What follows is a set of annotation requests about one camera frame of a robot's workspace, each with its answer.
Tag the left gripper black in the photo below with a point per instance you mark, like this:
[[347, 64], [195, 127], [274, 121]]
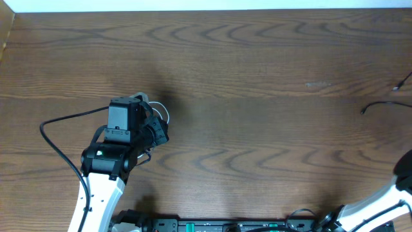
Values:
[[162, 129]]

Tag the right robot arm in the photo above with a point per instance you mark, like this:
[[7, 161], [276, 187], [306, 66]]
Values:
[[388, 203]]

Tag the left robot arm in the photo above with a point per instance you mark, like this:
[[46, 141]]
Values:
[[132, 130]]

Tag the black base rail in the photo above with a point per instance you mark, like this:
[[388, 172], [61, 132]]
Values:
[[132, 220]]

